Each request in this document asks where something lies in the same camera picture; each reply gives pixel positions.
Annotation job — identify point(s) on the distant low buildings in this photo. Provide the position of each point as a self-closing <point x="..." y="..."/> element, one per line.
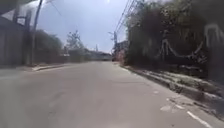
<point x="100" y="56"/>

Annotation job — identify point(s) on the grey concrete road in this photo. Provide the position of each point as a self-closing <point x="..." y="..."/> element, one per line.
<point x="93" y="96"/>

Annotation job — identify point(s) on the thin tree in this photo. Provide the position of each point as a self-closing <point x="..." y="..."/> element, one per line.
<point x="73" y="41"/>

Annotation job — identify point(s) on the raised kerb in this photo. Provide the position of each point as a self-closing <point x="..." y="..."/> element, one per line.
<point x="46" y="67"/>

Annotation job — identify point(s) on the row of bushes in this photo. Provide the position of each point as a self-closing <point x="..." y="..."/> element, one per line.
<point x="46" y="48"/>

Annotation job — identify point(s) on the broken rubble verge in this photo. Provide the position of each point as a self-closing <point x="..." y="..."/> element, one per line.
<point x="186" y="85"/>

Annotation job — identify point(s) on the leaning utility pole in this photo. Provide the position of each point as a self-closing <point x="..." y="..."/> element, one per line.
<point x="36" y="30"/>

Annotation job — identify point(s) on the overgrown wall with graffiti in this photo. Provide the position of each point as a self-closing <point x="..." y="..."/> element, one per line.
<point x="173" y="36"/>

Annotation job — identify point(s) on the grey wall with gate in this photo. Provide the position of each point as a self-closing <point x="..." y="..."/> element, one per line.
<point x="11" y="43"/>

